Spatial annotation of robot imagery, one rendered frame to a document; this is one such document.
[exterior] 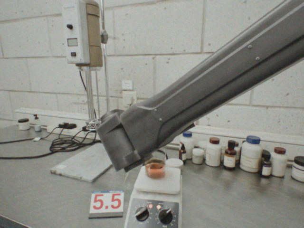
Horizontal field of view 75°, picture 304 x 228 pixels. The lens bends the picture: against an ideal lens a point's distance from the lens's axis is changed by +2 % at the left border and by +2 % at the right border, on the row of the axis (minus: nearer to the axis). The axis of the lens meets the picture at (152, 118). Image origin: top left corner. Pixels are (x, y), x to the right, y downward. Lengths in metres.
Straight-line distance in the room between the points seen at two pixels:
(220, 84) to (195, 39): 0.79
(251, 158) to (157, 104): 0.66
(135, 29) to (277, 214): 0.93
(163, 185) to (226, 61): 0.41
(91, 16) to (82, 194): 0.60
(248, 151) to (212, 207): 0.29
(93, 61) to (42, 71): 0.73
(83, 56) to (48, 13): 0.71
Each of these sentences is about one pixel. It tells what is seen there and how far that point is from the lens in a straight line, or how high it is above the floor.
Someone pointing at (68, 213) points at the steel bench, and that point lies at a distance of 0.64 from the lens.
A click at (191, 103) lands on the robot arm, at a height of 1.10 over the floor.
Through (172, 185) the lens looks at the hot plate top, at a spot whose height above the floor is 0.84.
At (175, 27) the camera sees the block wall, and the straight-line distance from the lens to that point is 1.00.
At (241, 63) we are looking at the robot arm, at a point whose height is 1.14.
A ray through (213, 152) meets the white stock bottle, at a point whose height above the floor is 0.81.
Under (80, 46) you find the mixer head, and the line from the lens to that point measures 0.76.
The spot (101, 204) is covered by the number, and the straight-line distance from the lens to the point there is 0.61.
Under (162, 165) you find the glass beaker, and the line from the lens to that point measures 0.55.
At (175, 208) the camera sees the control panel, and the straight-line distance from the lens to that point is 0.52.
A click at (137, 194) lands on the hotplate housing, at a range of 0.54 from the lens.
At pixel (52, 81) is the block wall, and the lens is 1.42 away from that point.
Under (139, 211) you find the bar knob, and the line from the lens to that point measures 0.51.
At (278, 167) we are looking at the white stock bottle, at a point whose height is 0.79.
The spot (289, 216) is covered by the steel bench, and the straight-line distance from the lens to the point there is 0.69.
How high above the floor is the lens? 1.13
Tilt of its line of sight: 14 degrees down
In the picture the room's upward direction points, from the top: straight up
